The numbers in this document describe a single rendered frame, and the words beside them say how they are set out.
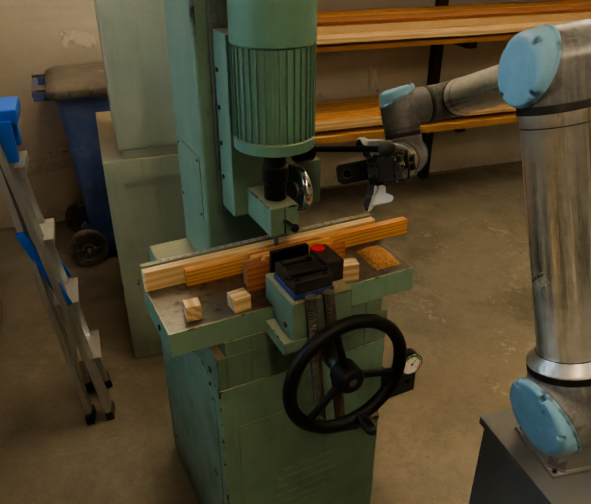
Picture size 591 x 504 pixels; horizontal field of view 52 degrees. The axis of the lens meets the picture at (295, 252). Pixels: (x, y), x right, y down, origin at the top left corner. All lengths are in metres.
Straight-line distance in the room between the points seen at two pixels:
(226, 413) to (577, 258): 0.81
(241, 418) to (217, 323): 0.29
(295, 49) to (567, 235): 0.59
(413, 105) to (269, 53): 0.47
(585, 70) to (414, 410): 1.63
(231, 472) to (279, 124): 0.84
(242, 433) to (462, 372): 1.32
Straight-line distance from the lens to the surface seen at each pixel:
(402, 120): 1.53
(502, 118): 4.01
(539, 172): 1.05
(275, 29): 1.19
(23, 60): 3.64
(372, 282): 1.42
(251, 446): 1.54
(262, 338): 1.34
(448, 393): 2.50
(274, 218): 1.35
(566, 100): 1.03
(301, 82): 1.23
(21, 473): 2.35
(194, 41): 1.42
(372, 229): 1.55
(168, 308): 1.33
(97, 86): 3.03
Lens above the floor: 1.64
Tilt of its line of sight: 29 degrees down
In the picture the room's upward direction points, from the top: straight up
